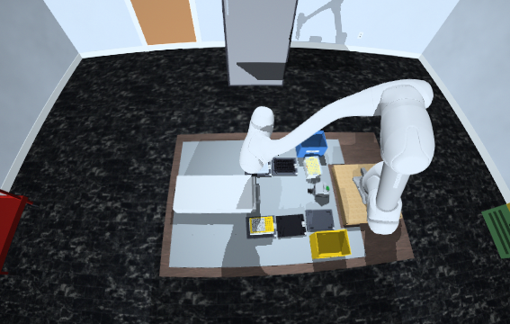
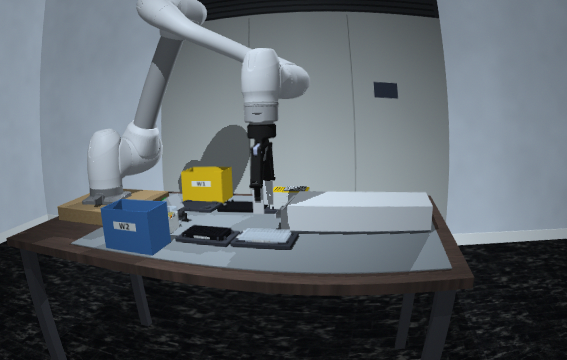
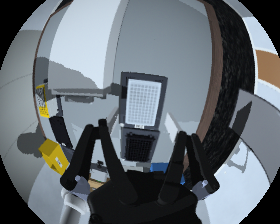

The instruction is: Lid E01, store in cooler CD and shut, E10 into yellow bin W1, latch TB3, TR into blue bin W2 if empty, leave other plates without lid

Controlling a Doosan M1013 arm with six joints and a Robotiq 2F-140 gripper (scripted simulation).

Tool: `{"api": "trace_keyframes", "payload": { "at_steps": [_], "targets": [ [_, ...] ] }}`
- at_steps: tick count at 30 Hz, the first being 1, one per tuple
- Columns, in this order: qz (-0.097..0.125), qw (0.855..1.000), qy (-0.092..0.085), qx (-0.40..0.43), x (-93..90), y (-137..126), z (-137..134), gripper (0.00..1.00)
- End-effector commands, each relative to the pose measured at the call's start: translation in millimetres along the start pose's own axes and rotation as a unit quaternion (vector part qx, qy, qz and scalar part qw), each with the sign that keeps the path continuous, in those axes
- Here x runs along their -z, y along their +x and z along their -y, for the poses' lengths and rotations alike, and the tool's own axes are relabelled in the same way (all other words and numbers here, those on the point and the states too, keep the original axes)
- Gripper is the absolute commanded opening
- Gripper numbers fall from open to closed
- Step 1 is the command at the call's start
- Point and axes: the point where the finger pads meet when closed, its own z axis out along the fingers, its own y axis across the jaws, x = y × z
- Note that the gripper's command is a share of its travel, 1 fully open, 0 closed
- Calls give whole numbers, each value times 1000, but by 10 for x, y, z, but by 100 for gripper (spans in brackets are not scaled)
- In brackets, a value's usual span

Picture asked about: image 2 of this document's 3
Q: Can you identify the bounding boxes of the light grey bench mat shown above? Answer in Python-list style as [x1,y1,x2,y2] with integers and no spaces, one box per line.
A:
[71,209,452,274]

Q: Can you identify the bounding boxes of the blue open-top bin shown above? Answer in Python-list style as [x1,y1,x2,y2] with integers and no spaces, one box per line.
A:
[100,199,171,256]

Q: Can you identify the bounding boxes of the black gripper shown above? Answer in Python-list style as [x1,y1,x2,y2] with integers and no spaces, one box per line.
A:
[247,124,276,214]

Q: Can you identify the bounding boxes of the yellow bin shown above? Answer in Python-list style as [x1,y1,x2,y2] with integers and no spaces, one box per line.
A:
[181,167,233,203]

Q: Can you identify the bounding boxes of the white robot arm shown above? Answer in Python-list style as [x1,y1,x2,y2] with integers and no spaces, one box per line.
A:
[82,0,310,205]

